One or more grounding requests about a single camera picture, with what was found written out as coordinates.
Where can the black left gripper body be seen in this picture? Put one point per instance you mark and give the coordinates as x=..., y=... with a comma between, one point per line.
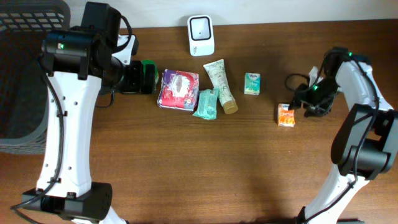
x=132, y=78

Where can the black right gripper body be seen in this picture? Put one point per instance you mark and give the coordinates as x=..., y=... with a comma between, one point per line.
x=319, y=99

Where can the orange small tissue box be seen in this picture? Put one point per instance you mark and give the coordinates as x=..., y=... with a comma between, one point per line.
x=285, y=116

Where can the teal small tissue box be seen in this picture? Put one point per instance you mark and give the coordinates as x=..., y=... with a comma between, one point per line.
x=252, y=83

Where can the white floral tube gold cap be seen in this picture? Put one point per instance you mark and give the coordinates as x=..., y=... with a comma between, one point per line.
x=217, y=74

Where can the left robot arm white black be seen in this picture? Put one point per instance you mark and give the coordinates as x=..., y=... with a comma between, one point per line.
x=80, y=64

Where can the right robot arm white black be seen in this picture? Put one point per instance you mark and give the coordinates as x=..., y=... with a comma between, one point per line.
x=365, y=145

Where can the white barcode scanner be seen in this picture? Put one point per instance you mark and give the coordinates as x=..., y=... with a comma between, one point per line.
x=201, y=36

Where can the green lidded jar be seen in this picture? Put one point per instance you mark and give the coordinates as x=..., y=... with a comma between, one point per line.
x=150, y=78

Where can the red purple snack packet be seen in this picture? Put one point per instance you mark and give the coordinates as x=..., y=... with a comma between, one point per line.
x=179, y=90

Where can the teal wet wipes packet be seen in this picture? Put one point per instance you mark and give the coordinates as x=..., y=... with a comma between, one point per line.
x=207, y=105

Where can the grey plastic basket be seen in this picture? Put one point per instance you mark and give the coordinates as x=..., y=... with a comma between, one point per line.
x=24, y=103

